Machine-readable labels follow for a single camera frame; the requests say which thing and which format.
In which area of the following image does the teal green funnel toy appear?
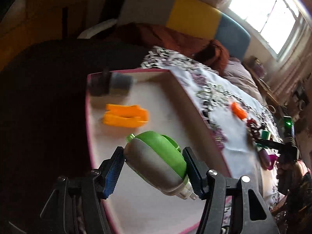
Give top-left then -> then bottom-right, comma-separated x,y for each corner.
256,130 -> 271,149

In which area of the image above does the grey black cylinder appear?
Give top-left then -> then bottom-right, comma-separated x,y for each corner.
87,70 -> 134,97

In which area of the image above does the rust brown quilted jacket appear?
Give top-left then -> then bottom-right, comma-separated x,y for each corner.
117,23 -> 230,74

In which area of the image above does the wooden side shelf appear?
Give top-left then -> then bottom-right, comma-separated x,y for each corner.
242,63 -> 280,107

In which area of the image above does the white embroidered floral tablecloth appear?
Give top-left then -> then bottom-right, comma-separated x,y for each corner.
141,45 -> 287,234

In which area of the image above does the dark brown flower ornament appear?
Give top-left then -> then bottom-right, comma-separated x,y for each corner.
246,118 -> 266,139

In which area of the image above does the small purple box on shelf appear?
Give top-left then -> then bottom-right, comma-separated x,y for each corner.
249,56 -> 266,78

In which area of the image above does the orange plastic clip toy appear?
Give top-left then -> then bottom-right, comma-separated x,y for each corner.
102,104 -> 149,128

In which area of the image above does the magenta funnel toy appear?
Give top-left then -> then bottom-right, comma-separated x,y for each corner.
267,154 -> 279,171

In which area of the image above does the window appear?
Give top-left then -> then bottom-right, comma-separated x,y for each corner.
226,0 -> 307,62

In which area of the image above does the grey yellow blue headboard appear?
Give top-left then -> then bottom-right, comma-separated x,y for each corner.
117,0 -> 251,60

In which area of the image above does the pink bed blanket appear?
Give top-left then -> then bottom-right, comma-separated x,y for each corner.
222,57 -> 265,104

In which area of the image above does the orange holed block toy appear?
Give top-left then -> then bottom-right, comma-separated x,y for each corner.
230,102 -> 247,120

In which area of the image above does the purple yellow oval case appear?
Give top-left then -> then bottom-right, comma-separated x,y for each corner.
258,148 -> 271,170

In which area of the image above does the pink-edged white box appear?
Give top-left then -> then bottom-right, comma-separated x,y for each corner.
86,70 -> 229,233

